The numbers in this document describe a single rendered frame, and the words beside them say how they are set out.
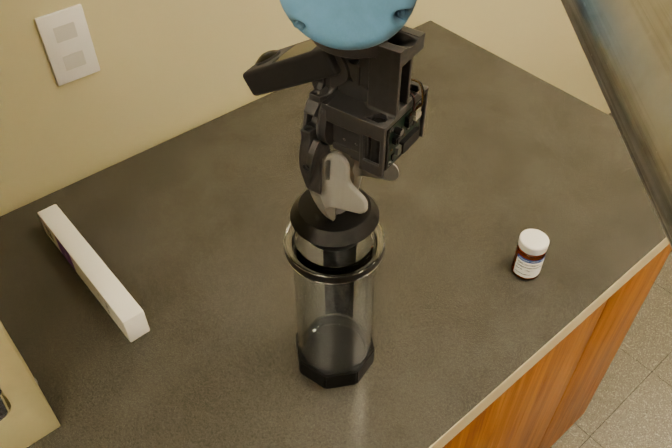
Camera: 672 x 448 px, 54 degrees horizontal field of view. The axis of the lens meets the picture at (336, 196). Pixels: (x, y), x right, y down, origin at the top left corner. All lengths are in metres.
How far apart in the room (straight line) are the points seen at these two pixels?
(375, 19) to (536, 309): 0.67
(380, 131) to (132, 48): 0.69
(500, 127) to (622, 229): 0.29
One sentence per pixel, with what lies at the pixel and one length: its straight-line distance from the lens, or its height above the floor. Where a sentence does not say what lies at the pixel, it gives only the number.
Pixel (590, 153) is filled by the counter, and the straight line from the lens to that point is 1.23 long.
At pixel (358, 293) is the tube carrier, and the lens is 0.71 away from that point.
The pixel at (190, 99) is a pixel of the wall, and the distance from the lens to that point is 1.24.
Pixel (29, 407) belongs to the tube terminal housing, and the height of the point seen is 1.01.
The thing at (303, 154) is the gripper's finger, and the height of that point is 1.31.
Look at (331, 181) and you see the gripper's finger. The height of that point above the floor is 1.28.
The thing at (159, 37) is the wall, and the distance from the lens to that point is 1.15.
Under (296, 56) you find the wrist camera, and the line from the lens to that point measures 0.55.
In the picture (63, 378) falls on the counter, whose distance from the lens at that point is 0.92.
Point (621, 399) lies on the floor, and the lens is 2.08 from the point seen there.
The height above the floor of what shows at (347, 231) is 1.21.
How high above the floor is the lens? 1.68
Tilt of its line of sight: 44 degrees down
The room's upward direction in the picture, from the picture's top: straight up
